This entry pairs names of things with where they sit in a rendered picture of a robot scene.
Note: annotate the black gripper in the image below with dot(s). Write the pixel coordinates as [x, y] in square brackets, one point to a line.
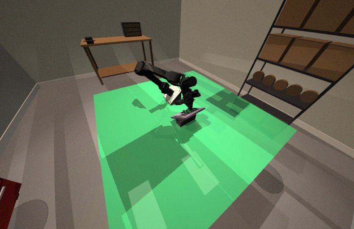
[187, 101]

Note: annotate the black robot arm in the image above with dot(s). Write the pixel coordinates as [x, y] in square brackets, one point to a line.
[146, 69]

